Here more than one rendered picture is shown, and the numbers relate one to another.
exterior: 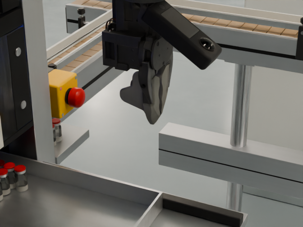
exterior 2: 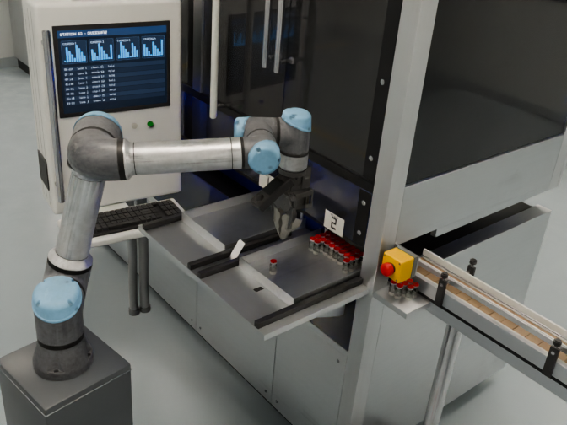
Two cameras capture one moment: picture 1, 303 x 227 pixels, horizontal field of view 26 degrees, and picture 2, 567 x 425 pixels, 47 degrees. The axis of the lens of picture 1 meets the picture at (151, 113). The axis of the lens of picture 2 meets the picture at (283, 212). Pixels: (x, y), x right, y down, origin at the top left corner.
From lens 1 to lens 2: 2.13 m
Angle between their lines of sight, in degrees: 96
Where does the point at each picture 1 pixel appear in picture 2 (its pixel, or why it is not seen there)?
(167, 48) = (284, 204)
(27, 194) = (337, 272)
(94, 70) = (495, 332)
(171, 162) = not seen: outside the picture
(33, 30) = (377, 203)
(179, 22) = (272, 185)
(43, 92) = (375, 243)
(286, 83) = not seen: outside the picture
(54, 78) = (397, 253)
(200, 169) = not seen: outside the picture
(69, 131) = (407, 305)
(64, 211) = (313, 278)
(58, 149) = (384, 294)
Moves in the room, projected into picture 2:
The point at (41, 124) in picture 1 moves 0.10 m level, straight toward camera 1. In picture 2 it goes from (368, 258) to (335, 251)
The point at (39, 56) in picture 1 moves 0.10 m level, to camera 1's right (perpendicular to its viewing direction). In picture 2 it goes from (377, 220) to (365, 235)
